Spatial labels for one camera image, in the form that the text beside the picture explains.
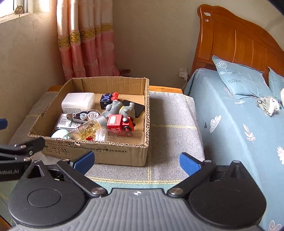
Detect white round lid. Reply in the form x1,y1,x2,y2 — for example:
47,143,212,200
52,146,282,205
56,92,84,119
51,129,69,139

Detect clear plastic jar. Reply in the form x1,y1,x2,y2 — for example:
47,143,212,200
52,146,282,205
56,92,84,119
95,128,144,145

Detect correction tape dispenser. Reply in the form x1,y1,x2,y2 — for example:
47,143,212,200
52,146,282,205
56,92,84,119
66,109,101,124

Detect capsule jar silver lid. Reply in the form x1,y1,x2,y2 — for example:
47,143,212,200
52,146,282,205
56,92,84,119
67,114,109,141

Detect red toy train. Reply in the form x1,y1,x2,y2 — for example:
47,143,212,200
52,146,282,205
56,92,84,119
107,114,136,133

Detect grey rhino toy figure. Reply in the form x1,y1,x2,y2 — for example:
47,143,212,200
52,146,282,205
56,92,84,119
102,100,135,118

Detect black digital timer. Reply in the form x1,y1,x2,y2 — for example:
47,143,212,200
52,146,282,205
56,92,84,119
122,100,145,118

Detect blue floral bed sheet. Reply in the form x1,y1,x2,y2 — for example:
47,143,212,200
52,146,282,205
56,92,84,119
184,68,284,230

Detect cardboard box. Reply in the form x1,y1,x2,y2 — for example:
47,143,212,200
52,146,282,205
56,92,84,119
28,77,150,166

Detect white plastic bottle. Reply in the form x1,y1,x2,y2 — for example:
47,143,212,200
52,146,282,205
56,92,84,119
61,92,95,114

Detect dark blue toy cube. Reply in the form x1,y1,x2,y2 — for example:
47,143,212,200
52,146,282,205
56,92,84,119
100,92,119,110

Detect wooden bench edge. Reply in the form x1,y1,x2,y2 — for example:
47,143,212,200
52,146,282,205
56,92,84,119
48,85,183,94

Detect crumpled grey cloth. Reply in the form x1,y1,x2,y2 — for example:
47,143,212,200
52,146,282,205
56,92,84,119
256,96,282,117

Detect blue floral pillow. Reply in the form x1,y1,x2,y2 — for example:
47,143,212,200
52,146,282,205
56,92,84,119
212,55,272,100

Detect pink curtain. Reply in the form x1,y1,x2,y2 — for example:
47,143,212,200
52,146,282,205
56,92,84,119
56,0,119,80

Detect wooden bed headboard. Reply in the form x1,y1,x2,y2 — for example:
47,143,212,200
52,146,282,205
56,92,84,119
191,4,283,81

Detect white wall socket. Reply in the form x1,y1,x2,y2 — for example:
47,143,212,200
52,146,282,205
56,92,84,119
179,68,188,81

